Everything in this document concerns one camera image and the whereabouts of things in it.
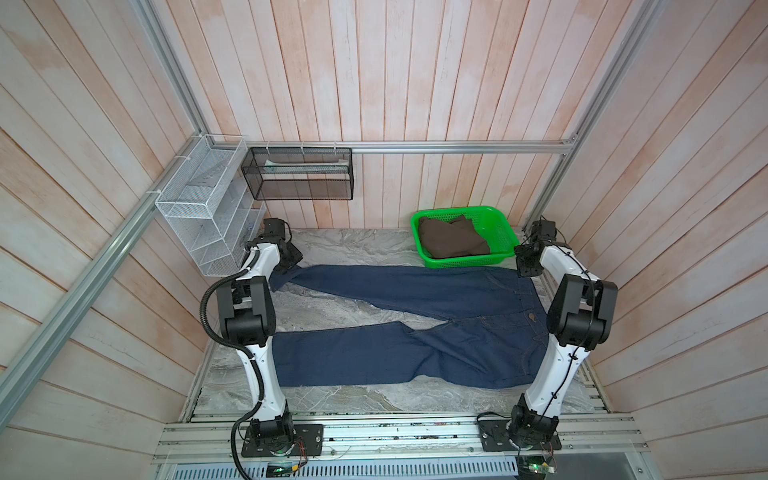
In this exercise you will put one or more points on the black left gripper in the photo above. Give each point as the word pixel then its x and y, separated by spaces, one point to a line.
pixel 296 256

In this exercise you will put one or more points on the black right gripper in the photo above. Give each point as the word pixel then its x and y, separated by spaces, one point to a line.
pixel 522 270

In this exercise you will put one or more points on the dark blue denim jeans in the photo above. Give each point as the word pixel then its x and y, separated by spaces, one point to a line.
pixel 490 332

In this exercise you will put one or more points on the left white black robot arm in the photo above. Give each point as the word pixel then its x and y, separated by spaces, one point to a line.
pixel 248 323

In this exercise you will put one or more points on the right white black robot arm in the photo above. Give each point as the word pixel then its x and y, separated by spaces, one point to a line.
pixel 578 320

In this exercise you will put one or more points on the folded dark brown trousers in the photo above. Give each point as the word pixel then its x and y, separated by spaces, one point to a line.
pixel 451 239

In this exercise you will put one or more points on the green perforated plastic basket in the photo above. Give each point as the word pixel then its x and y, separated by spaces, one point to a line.
pixel 489 222

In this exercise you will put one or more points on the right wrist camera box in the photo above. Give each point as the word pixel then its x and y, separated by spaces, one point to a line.
pixel 544 230

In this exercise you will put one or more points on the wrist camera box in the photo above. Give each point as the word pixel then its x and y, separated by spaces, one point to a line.
pixel 274 230
pixel 544 230

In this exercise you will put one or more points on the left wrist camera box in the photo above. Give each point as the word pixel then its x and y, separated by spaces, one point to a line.
pixel 274 230

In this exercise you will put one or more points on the white wire mesh shelf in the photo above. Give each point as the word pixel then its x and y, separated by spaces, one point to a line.
pixel 208 204

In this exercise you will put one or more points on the black mesh wall basket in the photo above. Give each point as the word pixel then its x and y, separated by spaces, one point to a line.
pixel 299 173

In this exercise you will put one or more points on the horizontal aluminium wall rail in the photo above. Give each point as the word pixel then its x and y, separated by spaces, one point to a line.
pixel 419 147

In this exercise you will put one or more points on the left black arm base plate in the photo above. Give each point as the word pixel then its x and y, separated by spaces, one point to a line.
pixel 274 439

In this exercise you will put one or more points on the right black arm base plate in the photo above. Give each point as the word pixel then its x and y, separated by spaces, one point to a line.
pixel 498 435

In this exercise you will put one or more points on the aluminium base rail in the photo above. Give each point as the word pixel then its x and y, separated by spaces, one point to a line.
pixel 447 445

